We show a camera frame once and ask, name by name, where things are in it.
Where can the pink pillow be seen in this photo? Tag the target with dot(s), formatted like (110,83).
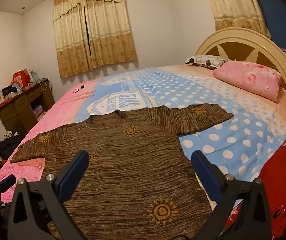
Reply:
(250,80)

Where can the black quilted bag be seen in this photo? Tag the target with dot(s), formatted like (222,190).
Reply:
(8,143)

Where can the beige floral curtain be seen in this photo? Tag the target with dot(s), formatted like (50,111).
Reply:
(233,5)

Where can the red garment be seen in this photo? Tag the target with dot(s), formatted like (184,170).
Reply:
(283,185)

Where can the salmon small cloth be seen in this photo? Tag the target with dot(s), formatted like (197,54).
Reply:
(31,162)

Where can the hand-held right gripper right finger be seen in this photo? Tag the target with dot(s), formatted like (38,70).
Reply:
(204,173)

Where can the grey patterned pillow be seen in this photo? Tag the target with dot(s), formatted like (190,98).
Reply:
(206,60)

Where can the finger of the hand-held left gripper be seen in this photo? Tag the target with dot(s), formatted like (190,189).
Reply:
(6,182)

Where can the brown wooden desk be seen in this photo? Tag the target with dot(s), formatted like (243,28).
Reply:
(20,110)

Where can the cream wooden headboard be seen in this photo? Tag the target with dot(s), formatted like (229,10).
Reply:
(253,40)

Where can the brown knit sweater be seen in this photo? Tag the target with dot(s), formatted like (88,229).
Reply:
(133,160)

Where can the dark cloth bundle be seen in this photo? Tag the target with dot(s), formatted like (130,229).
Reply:
(9,89)

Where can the beige floral curtain panel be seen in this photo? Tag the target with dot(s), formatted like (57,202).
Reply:
(110,30)
(70,45)

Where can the polka dot printed bed sheet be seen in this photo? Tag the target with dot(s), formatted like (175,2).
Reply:
(208,100)

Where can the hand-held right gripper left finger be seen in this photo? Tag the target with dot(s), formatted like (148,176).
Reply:
(74,176)

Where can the pink speckled blanket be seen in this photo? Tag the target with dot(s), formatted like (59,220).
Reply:
(23,175)

